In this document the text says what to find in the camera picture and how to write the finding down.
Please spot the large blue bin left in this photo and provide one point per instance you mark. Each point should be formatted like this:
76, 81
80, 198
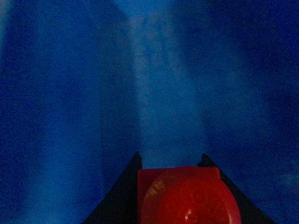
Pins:
85, 84

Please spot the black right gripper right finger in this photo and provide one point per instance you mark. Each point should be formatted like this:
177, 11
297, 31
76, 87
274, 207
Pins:
250, 213

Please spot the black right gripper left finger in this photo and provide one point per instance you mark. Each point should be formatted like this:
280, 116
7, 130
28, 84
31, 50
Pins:
119, 206

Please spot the red toy block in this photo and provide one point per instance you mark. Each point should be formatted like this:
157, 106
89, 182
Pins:
185, 195

